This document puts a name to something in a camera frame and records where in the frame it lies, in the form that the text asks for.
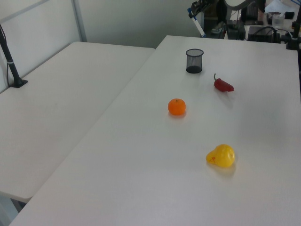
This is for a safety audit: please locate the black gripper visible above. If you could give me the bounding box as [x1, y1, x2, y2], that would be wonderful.
[190, 0, 214, 15]

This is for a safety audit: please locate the blue and white marker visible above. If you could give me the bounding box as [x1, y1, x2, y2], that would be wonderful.
[187, 8, 206, 38]

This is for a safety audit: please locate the grey sneaker shoe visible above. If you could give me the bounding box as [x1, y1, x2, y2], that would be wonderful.
[211, 21, 224, 33]

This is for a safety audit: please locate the dark green machine base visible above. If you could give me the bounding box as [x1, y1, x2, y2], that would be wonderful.
[227, 20, 246, 40]

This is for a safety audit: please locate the black mesh pen cup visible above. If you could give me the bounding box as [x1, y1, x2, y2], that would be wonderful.
[185, 48, 204, 74]

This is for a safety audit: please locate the black box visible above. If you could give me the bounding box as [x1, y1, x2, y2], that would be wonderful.
[246, 25, 281, 43]

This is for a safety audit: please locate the red chili pepper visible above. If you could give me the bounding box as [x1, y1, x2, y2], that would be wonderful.
[213, 73, 235, 92]

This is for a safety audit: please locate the white plastic sheet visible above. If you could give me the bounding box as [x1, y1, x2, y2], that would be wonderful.
[265, 0, 301, 13]

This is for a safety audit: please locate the clear glass jar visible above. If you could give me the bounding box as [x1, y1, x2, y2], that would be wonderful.
[271, 13, 285, 26]

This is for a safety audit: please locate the orange mandarin fruit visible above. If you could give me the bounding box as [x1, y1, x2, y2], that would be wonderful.
[167, 98, 186, 116]

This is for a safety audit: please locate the yellow toy pear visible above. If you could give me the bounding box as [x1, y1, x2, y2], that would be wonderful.
[206, 144, 236, 168]

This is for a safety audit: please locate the black pole with base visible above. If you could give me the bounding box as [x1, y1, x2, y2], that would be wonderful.
[0, 23, 28, 89]

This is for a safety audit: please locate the grey table leg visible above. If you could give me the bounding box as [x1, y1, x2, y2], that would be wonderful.
[0, 197, 20, 226]

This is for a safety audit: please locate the black looped cable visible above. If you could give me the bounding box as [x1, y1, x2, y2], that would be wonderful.
[256, 25, 279, 36]

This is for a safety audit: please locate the black camera stand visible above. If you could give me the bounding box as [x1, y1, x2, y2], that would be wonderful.
[285, 20, 301, 50]

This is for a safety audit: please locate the grey aluminium partition frame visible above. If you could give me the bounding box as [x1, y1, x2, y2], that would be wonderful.
[0, 0, 87, 43]

